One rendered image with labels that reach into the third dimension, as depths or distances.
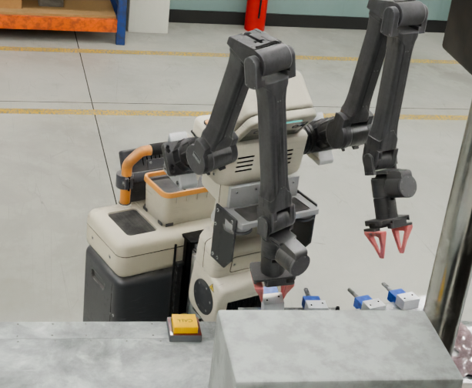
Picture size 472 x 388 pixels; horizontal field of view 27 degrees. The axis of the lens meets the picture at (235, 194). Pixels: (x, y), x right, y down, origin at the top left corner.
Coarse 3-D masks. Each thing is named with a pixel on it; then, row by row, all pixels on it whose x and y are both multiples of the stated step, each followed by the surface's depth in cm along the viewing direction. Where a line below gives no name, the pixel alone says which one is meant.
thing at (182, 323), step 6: (174, 318) 240; (180, 318) 241; (186, 318) 241; (192, 318) 241; (174, 324) 238; (180, 324) 238; (186, 324) 239; (192, 324) 239; (174, 330) 237; (180, 330) 238; (186, 330) 238; (192, 330) 238
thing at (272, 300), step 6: (264, 288) 239; (270, 288) 239; (276, 288) 239; (264, 294) 235; (270, 294) 235; (276, 294) 235; (264, 300) 234; (270, 300) 234; (276, 300) 234; (282, 300) 234; (264, 306) 233; (270, 306) 233; (276, 306) 234; (282, 306) 234
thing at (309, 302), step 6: (306, 288) 249; (306, 294) 246; (306, 300) 239; (312, 300) 240; (318, 300) 240; (324, 300) 240; (306, 306) 238; (312, 306) 237; (318, 306) 237; (324, 306) 238
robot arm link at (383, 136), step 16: (384, 16) 229; (384, 32) 230; (400, 32) 229; (416, 32) 231; (400, 48) 231; (384, 64) 237; (400, 64) 233; (384, 80) 237; (400, 80) 236; (384, 96) 238; (400, 96) 238; (384, 112) 239; (384, 128) 241; (368, 144) 245; (384, 144) 242; (384, 160) 245
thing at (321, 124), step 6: (318, 120) 264; (324, 120) 263; (312, 126) 265; (318, 126) 262; (324, 126) 260; (318, 132) 262; (324, 132) 260; (318, 138) 262; (324, 138) 261; (318, 144) 263; (324, 144) 262; (318, 150) 264; (324, 150) 266
